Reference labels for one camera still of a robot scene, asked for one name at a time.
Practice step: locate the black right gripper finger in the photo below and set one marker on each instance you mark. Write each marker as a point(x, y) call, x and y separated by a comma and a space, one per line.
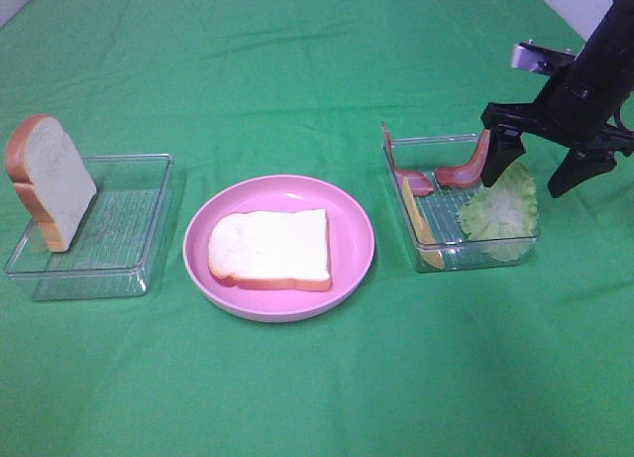
point(579, 166)
point(504, 148)

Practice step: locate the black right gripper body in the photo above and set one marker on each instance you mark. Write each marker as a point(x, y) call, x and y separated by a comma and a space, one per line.
point(574, 106)

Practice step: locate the bacon strip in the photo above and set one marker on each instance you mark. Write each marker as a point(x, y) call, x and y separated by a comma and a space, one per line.
point(467, 174)
point(419, 183)

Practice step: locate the green lettuce leaf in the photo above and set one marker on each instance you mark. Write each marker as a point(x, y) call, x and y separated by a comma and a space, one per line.
point(506, 210)

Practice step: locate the toast bread slice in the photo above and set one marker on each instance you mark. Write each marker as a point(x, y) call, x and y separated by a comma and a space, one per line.
point(50, 178)
point(272, 250)

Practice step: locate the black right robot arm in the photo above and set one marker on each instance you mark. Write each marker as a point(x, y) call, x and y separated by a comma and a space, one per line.
point(613, 37)

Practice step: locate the right clear plastic tray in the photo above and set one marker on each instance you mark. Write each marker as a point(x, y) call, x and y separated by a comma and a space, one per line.
point(440, 208)

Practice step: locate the clear plastic tray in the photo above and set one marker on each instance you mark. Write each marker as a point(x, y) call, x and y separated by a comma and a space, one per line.
point(118, 242)
point(440, 208)

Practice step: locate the yellow cheese slice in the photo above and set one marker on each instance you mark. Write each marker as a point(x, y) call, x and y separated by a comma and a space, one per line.
point(422, 231)

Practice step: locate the green tablecloth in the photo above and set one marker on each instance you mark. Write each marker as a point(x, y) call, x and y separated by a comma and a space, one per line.
point(533, 360)

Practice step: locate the pink round plate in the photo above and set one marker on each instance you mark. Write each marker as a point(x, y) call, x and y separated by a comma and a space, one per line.
point(351, 245)

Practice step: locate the left clear plastic tray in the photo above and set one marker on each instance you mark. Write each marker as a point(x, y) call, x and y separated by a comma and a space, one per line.
point(118, 242)

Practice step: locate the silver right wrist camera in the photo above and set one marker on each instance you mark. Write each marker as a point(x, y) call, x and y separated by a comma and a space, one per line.
point(537, 59)

